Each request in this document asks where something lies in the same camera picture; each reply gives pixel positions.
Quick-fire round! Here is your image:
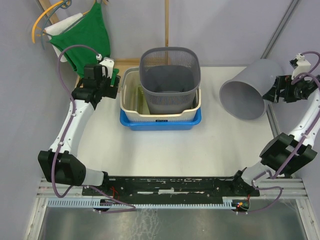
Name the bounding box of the yellow clothes hanger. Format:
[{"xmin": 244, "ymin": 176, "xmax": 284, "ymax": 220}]
[{"xmin": 31, "ymin": 0, "xmax": 63, "ymax": 44}]

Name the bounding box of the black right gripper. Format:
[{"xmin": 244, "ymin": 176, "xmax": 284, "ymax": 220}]
[{"xmin": 261, "ymin": 73, "xmax": 310, "ymax": 103}]

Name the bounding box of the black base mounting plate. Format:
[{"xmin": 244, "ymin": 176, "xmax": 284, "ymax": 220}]
[{"xmin": 97, "ymin": 176, "xmax": 260, "ymax": 205}]

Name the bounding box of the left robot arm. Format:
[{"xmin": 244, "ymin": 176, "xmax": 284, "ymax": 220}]
[{"xmin": 37, "ymin": 57, "xmax": 120, "ymax": 195}]

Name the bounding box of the wooden upright post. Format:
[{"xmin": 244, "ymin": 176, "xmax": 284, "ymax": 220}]
[{"xmin": 164, "ymin": 0, "xmax": 170, "ymax": 47}]

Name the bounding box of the grey slotted laundry basket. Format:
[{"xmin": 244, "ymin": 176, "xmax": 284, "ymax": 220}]
[{"xmin": 139, "ymin": 46, "xmax": 201, "ymax": 115}]

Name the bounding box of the white towel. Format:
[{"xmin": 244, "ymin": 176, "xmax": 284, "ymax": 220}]
[{"xmin": 44, "ymin": 13, "xmax": 85, "ymax": 63}]

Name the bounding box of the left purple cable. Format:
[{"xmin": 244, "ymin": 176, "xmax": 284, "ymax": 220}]
[{"xmin": 51, "ymin": 44, "xmax": 137, "ymax": 215}]

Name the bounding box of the blue plastic tub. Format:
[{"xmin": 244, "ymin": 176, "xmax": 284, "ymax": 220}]
[{"xmin": 119, "ymin": 108, "xmax": 202, "ymax": 131}]

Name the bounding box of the grey round plastic bin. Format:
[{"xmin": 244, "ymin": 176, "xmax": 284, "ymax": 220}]
[{"xmin": 219, "ymin": 59, "xmax": 284, "ymax": 121}]

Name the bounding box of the wooden slanted post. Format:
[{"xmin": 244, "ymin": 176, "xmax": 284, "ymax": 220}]
[{"xmin": 36, "ymin": 0, "xmax": 60, "ymax": 30}]

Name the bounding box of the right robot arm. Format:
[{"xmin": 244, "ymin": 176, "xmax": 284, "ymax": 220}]
[{"xmin": 229, "ymin": 73, "xmax": 320, "ymax": 196}]

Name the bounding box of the green cloth garment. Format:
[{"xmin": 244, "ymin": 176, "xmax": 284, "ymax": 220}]
[{"xmin": 49, "ymin": 2, "xmax": 111, "ymax": 78}]

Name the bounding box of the pale green plastic tray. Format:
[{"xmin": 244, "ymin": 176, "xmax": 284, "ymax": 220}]
[{"xmin": 136, "ymin": 85, "xmax": 150, "ymax": 115}]

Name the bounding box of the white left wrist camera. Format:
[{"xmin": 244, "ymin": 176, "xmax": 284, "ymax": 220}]
[{"xmin": 96, "ymin": 54, "xmax": 115, "ymax": 78}]

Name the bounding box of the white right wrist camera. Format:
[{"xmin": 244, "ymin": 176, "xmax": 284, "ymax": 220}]
[{"xmin": 289, "ymin": 53, "xmax": 311, "ymax": 80}]

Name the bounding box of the light blue cable duct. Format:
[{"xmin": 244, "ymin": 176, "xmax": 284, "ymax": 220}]
[{"xmin": 47, "ymin": 198, "xmax": 247, "ymax": 210}]

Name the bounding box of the cream plastic basket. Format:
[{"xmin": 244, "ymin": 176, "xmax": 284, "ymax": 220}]
[{"xmin": 120, "ymin": 67, "xmax": 202, "ymax": 123}]

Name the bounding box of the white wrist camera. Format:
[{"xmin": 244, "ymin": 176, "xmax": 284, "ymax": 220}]
[
  {"xmin": 289, "ymin": 53, "xmax": 311, "ymax": 80},
  {"xmin": 96, "ymin": 54, "xmax": 115, "ymax": 78}
]

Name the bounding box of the aluminium frame rail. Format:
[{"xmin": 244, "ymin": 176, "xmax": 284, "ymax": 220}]
[{"xmin": 37, "ymin": 178, "xmax": 308, "ymax": 200}]

